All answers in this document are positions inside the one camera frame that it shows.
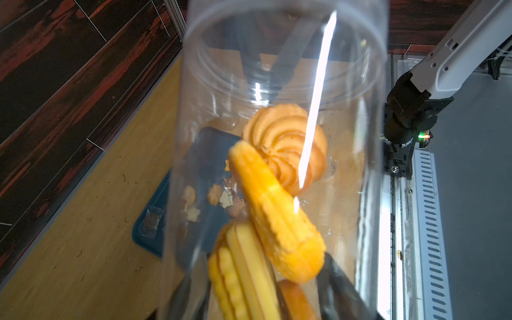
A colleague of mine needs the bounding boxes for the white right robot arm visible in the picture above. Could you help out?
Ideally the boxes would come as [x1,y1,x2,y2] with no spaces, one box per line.
[384,1,511,146]

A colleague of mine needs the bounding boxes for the blue plastic tray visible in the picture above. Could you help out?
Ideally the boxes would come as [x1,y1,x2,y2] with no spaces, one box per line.
[132,127,240,267]

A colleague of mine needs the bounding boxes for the round plain cookie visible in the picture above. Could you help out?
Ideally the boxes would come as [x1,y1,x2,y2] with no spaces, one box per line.
[182,185,196,204]

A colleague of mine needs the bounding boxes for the wrapped white flower cookie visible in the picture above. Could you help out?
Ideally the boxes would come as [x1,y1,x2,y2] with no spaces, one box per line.
[185,207,201,223]

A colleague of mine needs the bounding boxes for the flower shaped butter cookie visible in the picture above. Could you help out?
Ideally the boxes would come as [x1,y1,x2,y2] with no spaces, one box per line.
[207,184,223,206]

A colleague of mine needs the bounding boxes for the brown star iced cookie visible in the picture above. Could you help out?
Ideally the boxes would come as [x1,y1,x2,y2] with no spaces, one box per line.
[227,197,245,218]

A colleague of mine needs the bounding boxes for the aluminium corner post left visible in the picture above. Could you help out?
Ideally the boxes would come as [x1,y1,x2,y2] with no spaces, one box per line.
[163,0,188,41]

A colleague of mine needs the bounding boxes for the yellow ridged corn snack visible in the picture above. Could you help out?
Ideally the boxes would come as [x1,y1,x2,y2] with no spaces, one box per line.
[228,141,326,283]

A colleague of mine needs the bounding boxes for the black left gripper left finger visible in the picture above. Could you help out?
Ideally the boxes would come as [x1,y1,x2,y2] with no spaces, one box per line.
[167,273,211,319]

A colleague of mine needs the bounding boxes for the clear jar with yellow snacks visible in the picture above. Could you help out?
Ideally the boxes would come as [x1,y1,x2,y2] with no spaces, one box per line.
[156,1,389,319]

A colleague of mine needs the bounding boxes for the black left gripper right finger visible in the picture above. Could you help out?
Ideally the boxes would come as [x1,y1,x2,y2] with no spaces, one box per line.
[317,253,383,320]

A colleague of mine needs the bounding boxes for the wrapped dark chocolate cookie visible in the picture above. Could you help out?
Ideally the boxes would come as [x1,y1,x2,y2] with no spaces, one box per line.
[139,206,165,239]

